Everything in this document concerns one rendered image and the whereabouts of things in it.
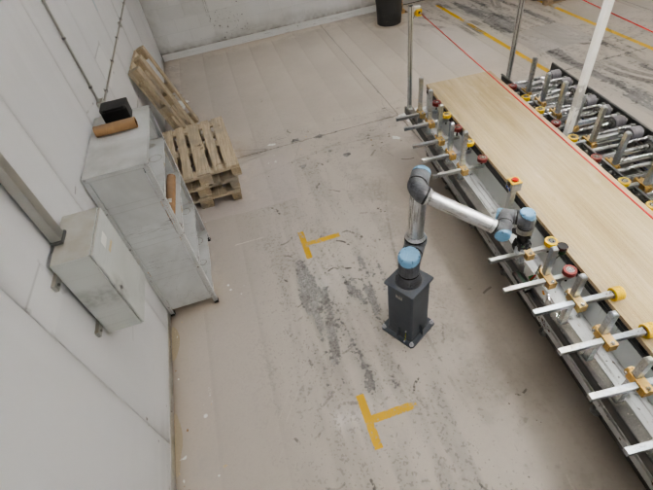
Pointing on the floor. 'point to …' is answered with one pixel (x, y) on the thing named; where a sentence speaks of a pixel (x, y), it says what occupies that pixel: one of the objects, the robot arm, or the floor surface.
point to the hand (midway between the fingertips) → (516, 252)
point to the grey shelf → (151, 210)
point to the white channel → (589, 64)
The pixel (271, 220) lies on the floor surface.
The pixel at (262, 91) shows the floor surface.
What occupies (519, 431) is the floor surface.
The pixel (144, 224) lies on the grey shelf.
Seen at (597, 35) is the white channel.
